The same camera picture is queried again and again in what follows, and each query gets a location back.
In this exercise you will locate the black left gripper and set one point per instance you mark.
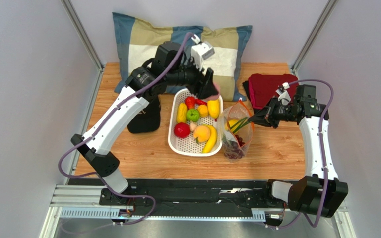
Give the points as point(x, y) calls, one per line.
point(204, 86)

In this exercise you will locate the dark red grape bunch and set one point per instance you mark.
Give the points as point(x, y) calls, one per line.
point(232, 148)

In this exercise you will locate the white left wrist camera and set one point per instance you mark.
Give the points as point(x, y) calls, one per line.
point(201, 51)

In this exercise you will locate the blue beige checked pillow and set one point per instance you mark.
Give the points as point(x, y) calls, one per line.
point(137, 41)

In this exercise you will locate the small orange fruit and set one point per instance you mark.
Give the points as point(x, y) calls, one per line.
point(203, 110)

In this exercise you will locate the orange yellow peach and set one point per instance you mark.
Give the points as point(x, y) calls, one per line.
point(202, 134)

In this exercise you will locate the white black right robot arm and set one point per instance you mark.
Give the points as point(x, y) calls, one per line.
point(319, 191)

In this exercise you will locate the yellow lemon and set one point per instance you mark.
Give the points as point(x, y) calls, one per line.
point(231, 124)

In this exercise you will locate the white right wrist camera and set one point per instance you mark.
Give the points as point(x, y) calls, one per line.
point(283, 95)

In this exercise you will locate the left aluminium frame post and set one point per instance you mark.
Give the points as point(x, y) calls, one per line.
point(71, 12)

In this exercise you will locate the red folded cloth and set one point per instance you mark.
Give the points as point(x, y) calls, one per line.
point(273, 81)

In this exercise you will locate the yellow corn cob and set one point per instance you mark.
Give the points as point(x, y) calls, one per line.
point(181, 113)

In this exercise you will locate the white perforated plastic basket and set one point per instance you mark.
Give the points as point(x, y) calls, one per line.
point(188, 146)

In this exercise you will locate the aluminium front rail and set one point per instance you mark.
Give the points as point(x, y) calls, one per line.
point(86, 197)

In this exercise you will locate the green scallion bunch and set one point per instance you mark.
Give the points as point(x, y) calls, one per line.
point(239, 124)

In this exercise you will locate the yellow banana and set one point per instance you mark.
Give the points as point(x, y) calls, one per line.
point(212, 140)

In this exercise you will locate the yellow mango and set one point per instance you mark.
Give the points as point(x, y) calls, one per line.
point(214, 108)

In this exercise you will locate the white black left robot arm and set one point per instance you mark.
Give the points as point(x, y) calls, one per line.
point(169, 67)

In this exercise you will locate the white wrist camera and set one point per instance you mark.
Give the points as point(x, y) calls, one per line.
point(283, 95)
point(201, 51)

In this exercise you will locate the red apple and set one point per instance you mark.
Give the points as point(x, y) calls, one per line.
point(181, 130)

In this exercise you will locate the black embroidered cap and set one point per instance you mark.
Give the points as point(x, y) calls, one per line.
point(148, 120)

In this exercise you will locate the aluminium frame post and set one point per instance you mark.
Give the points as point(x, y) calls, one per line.
point(320, 23)
point(71, 12)

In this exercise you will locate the right aluminium frame post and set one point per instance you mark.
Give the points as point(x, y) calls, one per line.
point(320, 23)

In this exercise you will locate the clear zip top bag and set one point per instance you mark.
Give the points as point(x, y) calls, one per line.
point(236, 132)

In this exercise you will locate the green apple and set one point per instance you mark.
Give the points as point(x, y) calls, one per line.
point(193, 115)

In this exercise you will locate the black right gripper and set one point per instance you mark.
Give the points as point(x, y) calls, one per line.
point(273, 111)

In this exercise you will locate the beige garlic bulb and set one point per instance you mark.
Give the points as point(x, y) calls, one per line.
point(193, 125)

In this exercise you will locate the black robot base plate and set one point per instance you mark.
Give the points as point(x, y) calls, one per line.
point(190, 198)

